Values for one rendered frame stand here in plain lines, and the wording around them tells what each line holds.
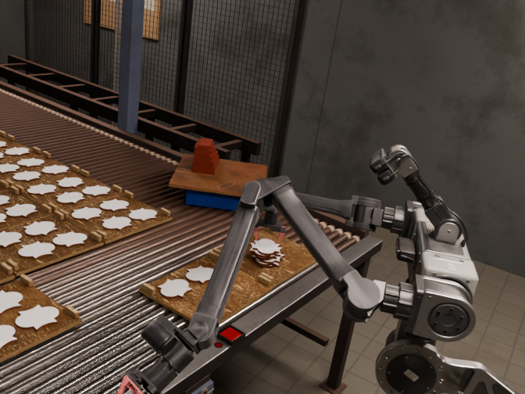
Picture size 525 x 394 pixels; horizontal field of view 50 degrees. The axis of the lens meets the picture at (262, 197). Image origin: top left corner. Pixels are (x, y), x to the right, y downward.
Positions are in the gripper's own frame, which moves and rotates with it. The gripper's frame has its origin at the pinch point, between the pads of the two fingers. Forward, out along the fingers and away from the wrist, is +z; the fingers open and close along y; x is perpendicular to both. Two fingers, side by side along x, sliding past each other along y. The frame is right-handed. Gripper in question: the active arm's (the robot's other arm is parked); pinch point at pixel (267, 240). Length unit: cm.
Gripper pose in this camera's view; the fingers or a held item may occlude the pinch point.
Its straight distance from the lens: 250.9
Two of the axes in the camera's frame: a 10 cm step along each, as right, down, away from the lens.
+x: -0.4, 3.9, -9.2
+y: -9.9, -1.4, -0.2
